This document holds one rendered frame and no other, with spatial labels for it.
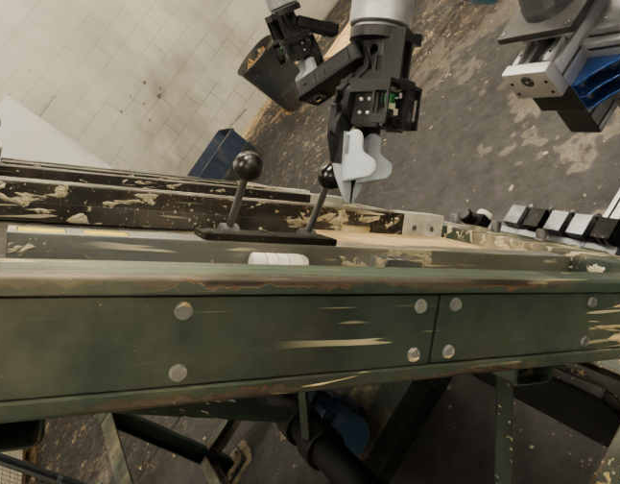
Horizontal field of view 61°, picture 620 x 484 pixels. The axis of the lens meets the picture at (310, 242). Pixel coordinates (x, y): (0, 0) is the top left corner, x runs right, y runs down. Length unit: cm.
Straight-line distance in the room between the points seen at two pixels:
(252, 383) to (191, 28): 600
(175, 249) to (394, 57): 35
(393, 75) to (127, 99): 558
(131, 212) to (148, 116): 516
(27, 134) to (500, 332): 432
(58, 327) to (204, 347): 11
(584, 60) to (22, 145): 401
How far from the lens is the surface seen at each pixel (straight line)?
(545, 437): 206
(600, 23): 154
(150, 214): 104
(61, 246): 66
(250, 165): 65
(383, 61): 66
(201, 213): 107
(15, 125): 469
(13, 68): 611
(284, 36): 132
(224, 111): 639
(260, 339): 47
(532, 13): 150
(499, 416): 89
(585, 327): 77
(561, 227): 139
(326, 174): 71
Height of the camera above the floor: 176
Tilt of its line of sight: 28 degrees down
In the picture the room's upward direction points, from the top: 52 degrees counter-clockwise
